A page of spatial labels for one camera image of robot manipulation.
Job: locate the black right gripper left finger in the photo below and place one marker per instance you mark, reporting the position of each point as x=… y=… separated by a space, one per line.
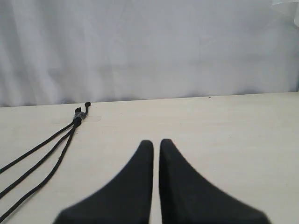
x=126 y=199

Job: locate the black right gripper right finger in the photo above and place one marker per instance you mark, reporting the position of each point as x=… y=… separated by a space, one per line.
x=186 y=197

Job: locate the clear adhesive tape strip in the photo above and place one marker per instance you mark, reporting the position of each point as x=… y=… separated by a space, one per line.
x=91 y=118

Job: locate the white backdrop curtain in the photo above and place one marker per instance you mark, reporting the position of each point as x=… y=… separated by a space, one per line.
x=72 y=51

